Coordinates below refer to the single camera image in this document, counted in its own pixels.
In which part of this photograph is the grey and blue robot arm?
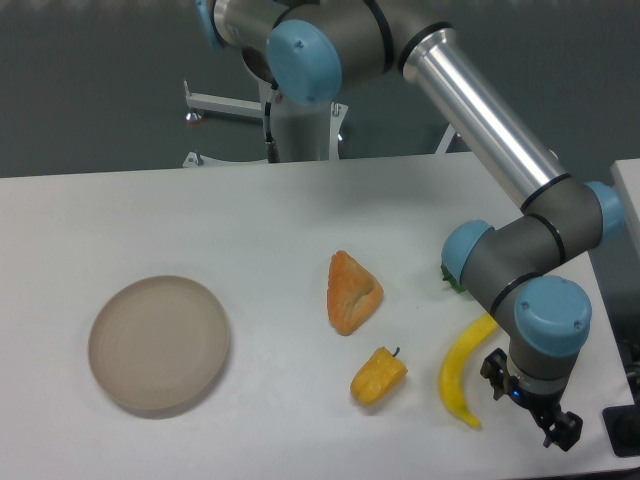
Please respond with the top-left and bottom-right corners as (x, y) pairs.
(195, 1), (625, 450)

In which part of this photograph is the beige round plate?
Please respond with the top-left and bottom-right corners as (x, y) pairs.
(87, 275), (231, 418)

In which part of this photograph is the black device at right edge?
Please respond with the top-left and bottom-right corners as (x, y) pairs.
(602, 405), (639, 458)

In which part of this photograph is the white side table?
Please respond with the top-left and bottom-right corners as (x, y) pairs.
(611, 158), (640, 220)

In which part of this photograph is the green pepper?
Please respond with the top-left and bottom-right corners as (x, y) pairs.
(440, 261), (467, 293)

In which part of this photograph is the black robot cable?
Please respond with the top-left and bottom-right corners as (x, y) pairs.
(263, 79), (281, 164)

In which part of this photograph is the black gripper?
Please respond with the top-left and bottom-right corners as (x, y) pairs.
(480, 348), (583, 452)

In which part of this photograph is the yellow bell pepper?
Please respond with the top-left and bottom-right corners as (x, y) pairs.
(350, 347), (408, 407)

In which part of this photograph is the orange pumpkin slice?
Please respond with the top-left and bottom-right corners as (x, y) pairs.
(327, 250), (384, 336)

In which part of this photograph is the yellow banana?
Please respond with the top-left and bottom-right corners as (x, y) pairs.
(438, 313), (498, 430)

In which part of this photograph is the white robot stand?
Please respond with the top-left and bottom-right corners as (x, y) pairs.
(183, 78), (469, 169)

